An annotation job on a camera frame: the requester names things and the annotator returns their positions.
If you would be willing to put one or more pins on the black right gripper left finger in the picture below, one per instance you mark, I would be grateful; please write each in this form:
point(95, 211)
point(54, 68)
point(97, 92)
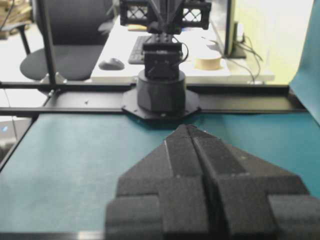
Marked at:
point(164, 190)

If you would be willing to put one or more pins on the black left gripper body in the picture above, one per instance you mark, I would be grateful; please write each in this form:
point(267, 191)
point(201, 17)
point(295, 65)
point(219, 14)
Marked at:
point(165, 16)

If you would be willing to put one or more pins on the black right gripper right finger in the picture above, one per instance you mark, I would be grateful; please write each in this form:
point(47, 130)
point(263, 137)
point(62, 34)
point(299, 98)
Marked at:
point(238, 185)

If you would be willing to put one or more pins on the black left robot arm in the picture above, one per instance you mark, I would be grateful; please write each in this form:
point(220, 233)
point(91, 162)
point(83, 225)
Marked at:
point(161, 84)

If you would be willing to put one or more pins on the black computer keyboard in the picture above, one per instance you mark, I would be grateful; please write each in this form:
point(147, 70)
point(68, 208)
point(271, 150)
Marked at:
point(136, 56)

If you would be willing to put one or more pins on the white desk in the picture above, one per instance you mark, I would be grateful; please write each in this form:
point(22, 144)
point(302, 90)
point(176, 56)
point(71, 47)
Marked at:
point(121, 41)

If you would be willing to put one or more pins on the beige tape roll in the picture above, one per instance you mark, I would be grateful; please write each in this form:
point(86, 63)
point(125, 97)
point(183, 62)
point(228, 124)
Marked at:
point(208, 62)

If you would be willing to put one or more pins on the grey computer mouse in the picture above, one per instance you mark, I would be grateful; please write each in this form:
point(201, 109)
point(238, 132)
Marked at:
point(111, 64)

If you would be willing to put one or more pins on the black office chair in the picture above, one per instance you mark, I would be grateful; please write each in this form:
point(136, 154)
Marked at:
point(80, 29)

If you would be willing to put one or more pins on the teal backdrop sheet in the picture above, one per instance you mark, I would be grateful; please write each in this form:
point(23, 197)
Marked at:
point(306, 82)

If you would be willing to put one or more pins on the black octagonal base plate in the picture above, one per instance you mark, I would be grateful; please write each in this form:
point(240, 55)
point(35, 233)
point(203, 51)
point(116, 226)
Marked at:
point(130, 105)

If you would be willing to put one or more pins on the black aluminium frame rail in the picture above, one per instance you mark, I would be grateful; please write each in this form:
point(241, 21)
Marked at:
point(103, 98)

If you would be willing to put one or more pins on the black vertical frame post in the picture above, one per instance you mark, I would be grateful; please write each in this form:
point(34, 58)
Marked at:
point(47, 40)

